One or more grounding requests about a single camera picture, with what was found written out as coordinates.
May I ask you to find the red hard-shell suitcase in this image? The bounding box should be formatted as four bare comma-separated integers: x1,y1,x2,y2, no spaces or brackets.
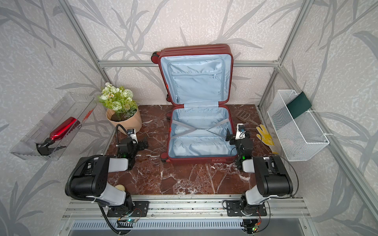
151,44,237,164

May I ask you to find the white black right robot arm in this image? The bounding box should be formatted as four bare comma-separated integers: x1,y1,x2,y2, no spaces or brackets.
225,131,293,217

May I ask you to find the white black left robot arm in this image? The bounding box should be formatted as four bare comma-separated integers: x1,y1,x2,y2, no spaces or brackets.
65,137,149,218

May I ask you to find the yellow rubber glove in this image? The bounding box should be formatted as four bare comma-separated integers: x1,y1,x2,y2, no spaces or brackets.
256,124,278,154

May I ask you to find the beige flower pot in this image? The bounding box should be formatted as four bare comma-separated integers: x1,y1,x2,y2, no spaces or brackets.
106,109,142,132

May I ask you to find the brown slotted litter scoop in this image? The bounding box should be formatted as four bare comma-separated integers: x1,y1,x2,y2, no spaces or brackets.
236,110,258,125

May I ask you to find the cream tape roll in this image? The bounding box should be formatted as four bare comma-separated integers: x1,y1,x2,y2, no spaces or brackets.
115,184,126,191

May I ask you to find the white flowers green plant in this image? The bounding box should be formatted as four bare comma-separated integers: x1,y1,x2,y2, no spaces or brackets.
98,82,138,122

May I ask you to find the dark green card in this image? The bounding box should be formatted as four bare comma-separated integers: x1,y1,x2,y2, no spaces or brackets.
287,92,312,119

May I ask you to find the red black spray bottle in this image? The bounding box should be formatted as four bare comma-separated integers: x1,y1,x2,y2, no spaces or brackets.
36,117,81,156

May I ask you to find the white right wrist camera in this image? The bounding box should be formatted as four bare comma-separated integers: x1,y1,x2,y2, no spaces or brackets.
235,124,247,140

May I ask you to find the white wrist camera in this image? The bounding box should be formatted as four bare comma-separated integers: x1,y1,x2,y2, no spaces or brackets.
235,124,247,140
127,129,138,144

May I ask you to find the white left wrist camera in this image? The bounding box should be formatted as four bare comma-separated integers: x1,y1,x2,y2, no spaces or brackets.
127,129,138,144

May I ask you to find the white wire mesh basket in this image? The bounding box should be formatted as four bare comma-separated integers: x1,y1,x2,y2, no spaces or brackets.
268,89,329,162

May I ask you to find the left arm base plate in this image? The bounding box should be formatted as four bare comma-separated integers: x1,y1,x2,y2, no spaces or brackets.
107,201,149,218

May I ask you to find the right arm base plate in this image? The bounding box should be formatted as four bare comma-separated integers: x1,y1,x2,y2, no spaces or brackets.
222,200,268,217

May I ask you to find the clear plastic wall bin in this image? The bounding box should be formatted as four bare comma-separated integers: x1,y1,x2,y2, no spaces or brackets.
10,92,96,161

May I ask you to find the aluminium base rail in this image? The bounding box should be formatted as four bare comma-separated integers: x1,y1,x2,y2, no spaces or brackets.
62,194,311,220

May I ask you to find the black corrugated cable hose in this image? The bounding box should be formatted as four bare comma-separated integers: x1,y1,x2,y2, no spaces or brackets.
64,123,131,235

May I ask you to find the aluminium cage frame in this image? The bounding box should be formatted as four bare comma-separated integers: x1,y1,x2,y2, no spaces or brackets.
57,0,378,222

